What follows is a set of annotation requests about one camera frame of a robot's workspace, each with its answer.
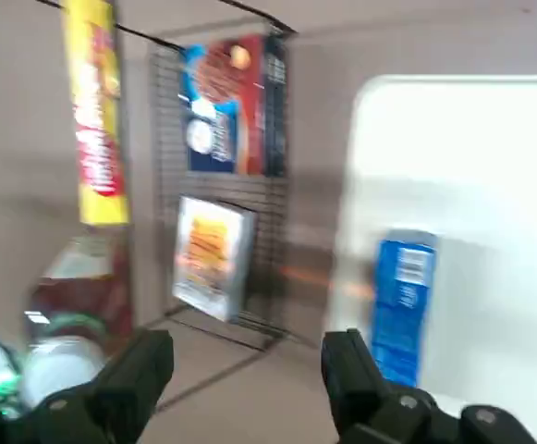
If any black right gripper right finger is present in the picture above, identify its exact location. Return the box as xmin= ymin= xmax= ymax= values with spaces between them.
xmin=321 ymin=327 xmax=537 ymax=444

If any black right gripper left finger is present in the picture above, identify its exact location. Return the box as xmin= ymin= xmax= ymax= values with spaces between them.
xmin=0 ymin=327 xmax=175 ymax=444

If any blue Oreo cookie box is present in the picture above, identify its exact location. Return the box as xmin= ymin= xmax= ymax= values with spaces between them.
xmin=370 ymin=228 xmax=438 ymax=389

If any brown tea bottle white cap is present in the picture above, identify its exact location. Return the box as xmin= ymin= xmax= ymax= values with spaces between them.
xmin=18 ymin=235 xmax=135 ymax=408

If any white plastic tray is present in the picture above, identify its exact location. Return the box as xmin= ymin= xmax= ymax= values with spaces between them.
xmin=325 ymin=73 xmax=537 ymax=399

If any Franzzi white cookie box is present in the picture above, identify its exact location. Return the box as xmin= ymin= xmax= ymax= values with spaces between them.
xmin=171 ymin=194 xmax=258 ymax=323

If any yellow Nabati wafer pack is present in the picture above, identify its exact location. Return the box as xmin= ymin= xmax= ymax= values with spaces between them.
xmin=59 ymin=0 xmax=131 ymax=227

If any Chocofello blue red cookie box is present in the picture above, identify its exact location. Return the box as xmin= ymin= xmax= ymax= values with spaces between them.
xmin=177 ymin=34 xmax=290 ymax=178

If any black wire mesh shelf rack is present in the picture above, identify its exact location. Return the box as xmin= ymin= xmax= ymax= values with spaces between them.
xmin=34 ymin=0 xmax=301 ymax=413

